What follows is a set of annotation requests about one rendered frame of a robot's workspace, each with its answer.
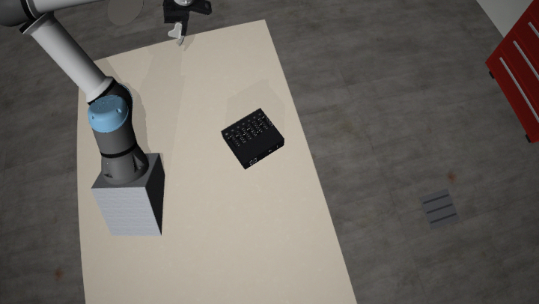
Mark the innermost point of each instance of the black lighting desk panel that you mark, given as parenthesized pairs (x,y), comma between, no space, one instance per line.
(250,140)

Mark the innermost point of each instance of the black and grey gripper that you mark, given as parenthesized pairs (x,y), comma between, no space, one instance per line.
(179,12)

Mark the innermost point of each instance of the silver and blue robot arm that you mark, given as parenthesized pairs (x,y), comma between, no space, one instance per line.
(110,103)

